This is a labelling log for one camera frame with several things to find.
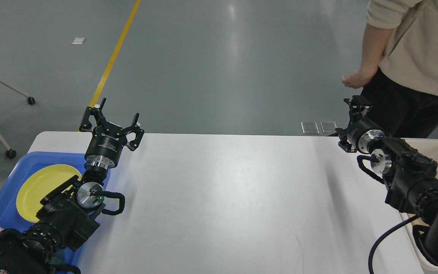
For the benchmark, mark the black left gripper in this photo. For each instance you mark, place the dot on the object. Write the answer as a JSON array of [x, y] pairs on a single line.
[[105, 146]]

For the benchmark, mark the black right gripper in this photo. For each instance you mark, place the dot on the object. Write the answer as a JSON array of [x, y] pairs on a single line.
[[361, 131]]

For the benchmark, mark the yellow plastic plate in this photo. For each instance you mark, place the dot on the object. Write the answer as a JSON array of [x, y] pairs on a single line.
[[38, 185]]

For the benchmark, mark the person right forearm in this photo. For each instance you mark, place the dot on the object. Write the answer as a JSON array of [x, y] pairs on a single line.
[[373, 47]]

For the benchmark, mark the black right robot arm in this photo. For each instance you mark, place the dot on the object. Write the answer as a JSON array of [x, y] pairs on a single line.
[[409, 176]]

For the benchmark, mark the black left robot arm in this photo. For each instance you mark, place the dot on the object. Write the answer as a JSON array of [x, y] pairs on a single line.
[[67, 217]]

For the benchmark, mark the person right hand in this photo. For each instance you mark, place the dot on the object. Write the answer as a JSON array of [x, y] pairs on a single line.
[[358, 78]]

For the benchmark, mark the metal floor plate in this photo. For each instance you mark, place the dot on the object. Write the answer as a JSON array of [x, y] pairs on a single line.
[[313, 128]]

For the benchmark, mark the blue plastic tray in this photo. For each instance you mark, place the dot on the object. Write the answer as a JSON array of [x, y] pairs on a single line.
[[26, 167]]

